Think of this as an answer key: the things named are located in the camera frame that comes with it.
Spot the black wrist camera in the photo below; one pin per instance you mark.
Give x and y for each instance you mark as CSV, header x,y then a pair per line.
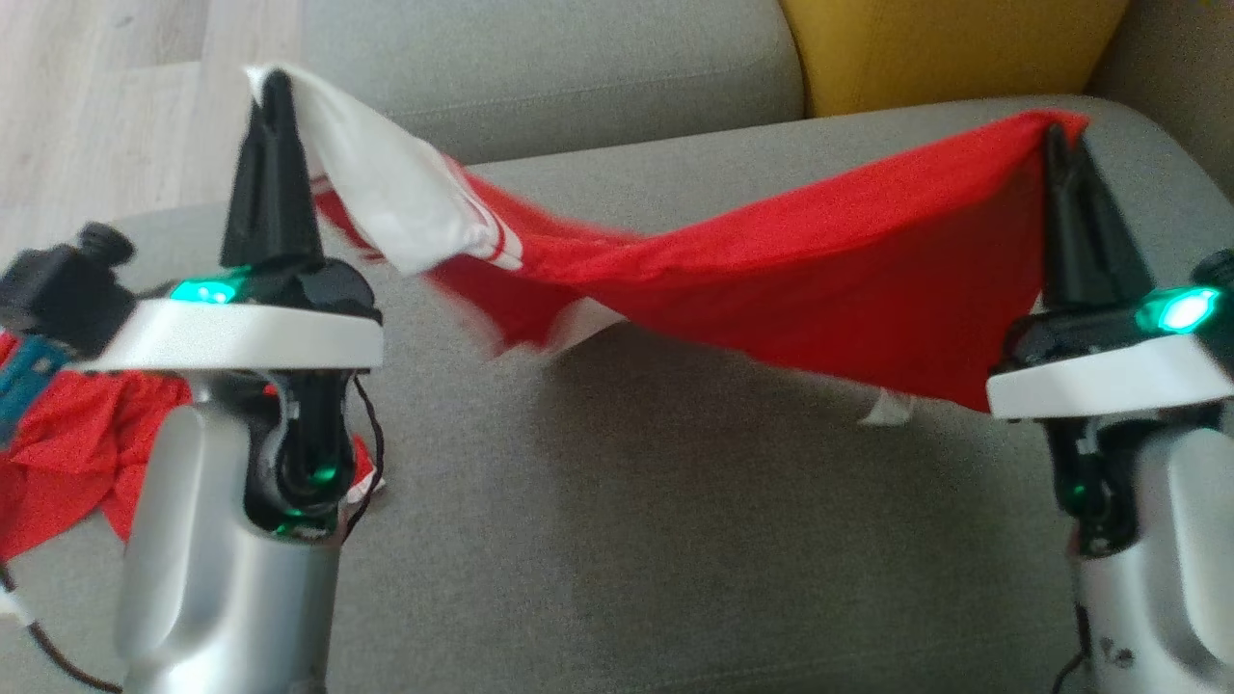
x,y
1222,268
58,289

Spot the red and white shirt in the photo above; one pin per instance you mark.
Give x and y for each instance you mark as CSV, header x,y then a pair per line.
x,y
771,270

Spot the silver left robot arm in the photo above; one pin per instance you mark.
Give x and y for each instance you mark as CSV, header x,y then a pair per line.
x,y
212,578

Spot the red white shirt with print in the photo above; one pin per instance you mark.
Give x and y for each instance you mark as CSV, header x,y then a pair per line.
x,y
67,453

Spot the grey and yellow sofa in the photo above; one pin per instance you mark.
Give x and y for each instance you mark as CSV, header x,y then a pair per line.
x,y
627,530

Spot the yellow sofa backrest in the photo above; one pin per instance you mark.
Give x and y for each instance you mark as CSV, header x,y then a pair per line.
x,y
945,48

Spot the grey sofa armrest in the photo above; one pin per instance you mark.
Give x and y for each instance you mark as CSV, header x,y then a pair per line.
x,y
1176,77

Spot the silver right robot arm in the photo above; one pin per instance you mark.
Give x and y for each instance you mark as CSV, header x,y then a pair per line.
x,y
1176,540

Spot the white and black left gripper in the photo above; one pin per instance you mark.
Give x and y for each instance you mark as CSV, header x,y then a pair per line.
x,y
251,337

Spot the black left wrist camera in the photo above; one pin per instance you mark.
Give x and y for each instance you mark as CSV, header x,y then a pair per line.
x,y
58,289

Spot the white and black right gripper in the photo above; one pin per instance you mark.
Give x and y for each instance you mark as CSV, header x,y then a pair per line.
x,y
1089,381

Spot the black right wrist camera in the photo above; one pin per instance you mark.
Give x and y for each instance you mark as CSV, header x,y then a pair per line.
x,y
1222,268

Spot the grey sofa seat cushion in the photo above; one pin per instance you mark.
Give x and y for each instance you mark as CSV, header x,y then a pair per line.
x,y
540,67

